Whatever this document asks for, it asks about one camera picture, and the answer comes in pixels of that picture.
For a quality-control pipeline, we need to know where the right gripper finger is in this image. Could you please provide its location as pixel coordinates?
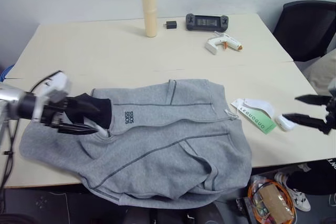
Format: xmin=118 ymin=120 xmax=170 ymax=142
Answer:
xmin=294 ymin=94 xmax=331 ymax=107
xmin=281 ymin=113 xmax=332 ymax=136

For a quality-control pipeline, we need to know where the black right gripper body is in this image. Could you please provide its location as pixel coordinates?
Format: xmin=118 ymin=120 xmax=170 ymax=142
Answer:
xmin=323 ymin=97 xmax=336 ymax=131

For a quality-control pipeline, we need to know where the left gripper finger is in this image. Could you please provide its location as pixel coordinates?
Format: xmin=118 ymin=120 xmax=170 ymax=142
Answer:
xmin=57 ymin=123 xmax=98 ymax=136
xmin=66 ymin=92 xmax=102 ymax=117

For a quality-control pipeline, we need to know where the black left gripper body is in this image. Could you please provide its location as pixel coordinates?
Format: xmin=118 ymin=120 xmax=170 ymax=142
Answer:
xmin=40 ymin=97 xmax=80 ymax=130

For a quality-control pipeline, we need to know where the grey zip jacket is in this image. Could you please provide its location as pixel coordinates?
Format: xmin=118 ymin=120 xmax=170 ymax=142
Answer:
xmin=19 ymin=78 xmax=253 ymax=209

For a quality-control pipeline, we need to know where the white earbud case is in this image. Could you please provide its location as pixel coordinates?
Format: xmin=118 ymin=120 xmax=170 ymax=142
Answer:
xmin=274 ymin=114 xmax=298 ymax=132

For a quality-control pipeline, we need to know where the white paper hang tag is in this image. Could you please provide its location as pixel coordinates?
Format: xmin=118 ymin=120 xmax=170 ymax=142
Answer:
xmin=230 ymin=98 xmax=275 ymax=120

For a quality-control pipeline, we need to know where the person's black trouser leg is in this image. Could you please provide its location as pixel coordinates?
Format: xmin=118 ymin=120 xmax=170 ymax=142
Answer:
xmin=285 ymin=158 xmax=336 ymax=196

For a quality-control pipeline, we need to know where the black mesh office chair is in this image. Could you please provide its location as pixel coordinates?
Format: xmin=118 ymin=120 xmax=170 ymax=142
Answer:
xmin=272 ymin=0 xmax=336 ymax=62

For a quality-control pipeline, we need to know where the white sneaker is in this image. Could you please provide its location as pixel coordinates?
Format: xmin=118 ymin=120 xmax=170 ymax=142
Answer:
xmin=274 ymin=171 xmax=312 ymax=212

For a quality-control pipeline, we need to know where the brown cardboard box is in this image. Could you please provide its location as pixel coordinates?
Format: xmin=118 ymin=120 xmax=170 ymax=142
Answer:
xmin=257 ymin=184 xmax=295 ymax=224

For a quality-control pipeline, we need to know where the white hot glue gun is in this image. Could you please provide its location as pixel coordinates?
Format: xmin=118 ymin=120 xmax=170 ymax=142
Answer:
xmin=205 ymin=31 xmax=244 ymax=56

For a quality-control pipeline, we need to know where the tall cream bottle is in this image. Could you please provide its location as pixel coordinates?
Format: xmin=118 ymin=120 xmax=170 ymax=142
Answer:
xmin=141 ymin=0 xmax=159 ymax=38

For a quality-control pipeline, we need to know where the small black charger adapter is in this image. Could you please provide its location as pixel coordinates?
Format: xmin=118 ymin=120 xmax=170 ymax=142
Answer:
xmin=163 ymin=19 xmax=178 ymax=30

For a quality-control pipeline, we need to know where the black handheld game controller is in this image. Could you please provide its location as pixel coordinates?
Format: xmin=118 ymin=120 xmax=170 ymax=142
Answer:
xmin=185 ymin=13 xmax=230 ymax=31

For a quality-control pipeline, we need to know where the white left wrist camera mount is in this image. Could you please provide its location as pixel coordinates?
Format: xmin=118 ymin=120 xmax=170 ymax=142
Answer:
xmin=31 ymin=72 xmax=73 ymax=123

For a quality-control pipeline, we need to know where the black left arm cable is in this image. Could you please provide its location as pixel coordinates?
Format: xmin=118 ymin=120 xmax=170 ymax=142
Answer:
xmin=28 ymin=70 xmax=64 ymax=94

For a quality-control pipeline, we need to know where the thin black hanging cable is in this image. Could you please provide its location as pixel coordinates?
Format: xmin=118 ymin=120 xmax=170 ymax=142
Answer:
xmin=0 ymin=119 xmax=19 ymax=191

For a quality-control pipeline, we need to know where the blue cable bundle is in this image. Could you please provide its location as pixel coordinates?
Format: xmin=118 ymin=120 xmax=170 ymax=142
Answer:
xmin=0 ymin=65 xmax=13 ymax=82

